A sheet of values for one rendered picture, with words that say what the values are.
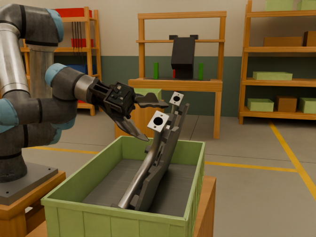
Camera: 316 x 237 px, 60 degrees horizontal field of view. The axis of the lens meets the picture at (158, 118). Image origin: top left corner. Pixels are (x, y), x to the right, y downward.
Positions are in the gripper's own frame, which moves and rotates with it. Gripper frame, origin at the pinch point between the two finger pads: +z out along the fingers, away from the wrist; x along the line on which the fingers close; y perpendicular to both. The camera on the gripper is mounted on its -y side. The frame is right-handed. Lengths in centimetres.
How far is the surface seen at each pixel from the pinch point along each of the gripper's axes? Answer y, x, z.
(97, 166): -37.3, -11.4, -22.5
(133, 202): -10.0, -20.3, 2.8
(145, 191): -4.9, -17.0, 4.9
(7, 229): -32, -45, -36
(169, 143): -4.3, -2.3, 4.8
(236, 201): -196, 45, 52
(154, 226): -8.1, -23.2, 10.9
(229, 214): -181, 28, 48
